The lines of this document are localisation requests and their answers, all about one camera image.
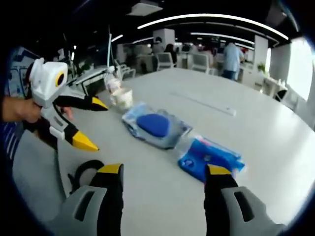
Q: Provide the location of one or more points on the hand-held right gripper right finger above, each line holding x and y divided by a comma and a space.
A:
219, 196

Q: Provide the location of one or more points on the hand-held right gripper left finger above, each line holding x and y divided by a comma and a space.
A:
108, 196

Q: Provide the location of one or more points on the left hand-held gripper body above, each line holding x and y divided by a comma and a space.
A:
46, 83

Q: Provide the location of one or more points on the clear plastic water bottle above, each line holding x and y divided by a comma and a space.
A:
113, 83

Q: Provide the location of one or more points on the blue transparent snack bag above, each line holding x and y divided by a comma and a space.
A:
197, 162

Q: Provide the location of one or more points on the wet wipes pack blue lid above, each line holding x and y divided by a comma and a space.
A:
152, 123

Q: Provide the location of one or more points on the person's left hand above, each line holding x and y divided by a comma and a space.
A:
24, 110

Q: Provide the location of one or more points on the computer monitor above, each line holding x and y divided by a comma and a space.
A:
110, 51

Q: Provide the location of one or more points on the white power strip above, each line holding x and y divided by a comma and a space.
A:
204, 103

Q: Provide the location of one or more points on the white office chair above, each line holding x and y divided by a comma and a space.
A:
165, 61
201, 62

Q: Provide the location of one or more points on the potted plant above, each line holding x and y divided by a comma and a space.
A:
261, 67

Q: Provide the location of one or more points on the ceiling light strip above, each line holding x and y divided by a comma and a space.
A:
209, 17

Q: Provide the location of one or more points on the wall poster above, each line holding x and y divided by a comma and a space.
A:
17, 73

